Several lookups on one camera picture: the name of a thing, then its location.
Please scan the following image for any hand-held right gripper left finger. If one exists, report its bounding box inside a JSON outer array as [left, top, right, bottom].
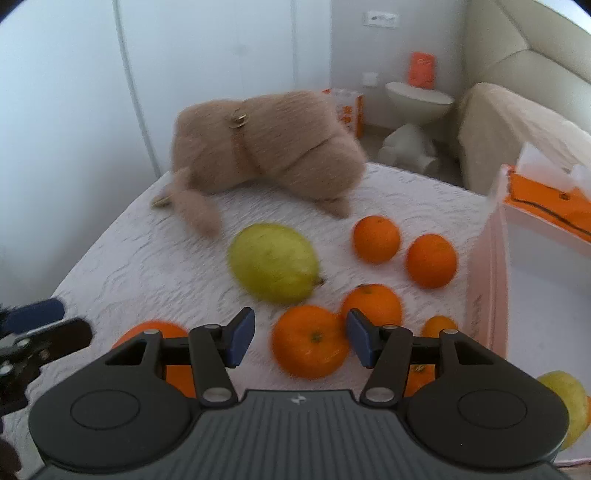
[[108, 307, 256, 409]]

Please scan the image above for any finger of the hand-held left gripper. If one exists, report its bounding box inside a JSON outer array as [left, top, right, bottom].
[[0, 299, 65, 334], [0, 318, 93, 416]]

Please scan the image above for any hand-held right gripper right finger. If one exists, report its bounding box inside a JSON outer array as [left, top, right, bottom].
[[346, 308, 490, 409]]

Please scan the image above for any small orange mandarin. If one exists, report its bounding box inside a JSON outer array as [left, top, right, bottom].
[[406, 234, 458, 289], [341, 284, 403, 330], [352, 215, 401, 265], [406, 315, 459, 398], [271, 305, 350, 380]]

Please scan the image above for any pink cardboard box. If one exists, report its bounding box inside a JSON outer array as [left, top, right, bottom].
[[464, 164, 591, 464]]

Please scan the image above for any yellow-green lemon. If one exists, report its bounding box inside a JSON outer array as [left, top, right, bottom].
[[228, 223, 326, 306], [538, 370, 591, 450]]

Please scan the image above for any large orange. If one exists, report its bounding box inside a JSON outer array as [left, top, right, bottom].
[[111, 320, 199, 400]]

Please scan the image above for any white lace cloth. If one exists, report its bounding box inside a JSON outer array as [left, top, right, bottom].
[[0, 161, 506, 480]]

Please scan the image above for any beige plush toy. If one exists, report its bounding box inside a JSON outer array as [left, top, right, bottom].
[[150, 90, 369, 238]]

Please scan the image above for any orange and white carton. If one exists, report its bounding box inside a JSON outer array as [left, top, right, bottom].
[[321, 88, 365, 139]]

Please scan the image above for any orange pouch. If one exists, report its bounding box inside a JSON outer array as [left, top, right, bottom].
[[502, 164, 591, 243]]

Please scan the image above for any white tissue paper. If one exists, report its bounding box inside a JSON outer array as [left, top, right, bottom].
[[515, 142, 591, 191]]

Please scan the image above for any beige blanket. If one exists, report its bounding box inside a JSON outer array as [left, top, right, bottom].
[[456, 83, 591, 204]]

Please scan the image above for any orange bear figure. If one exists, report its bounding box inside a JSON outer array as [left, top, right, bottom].
[[409, 52, 437, 88]]

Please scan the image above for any cream leather sofa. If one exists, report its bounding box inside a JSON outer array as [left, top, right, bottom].
[[462, 0, 591, 139]]

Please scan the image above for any white wall socket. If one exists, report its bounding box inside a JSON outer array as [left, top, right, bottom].
[[362, 11, 399, 27]]

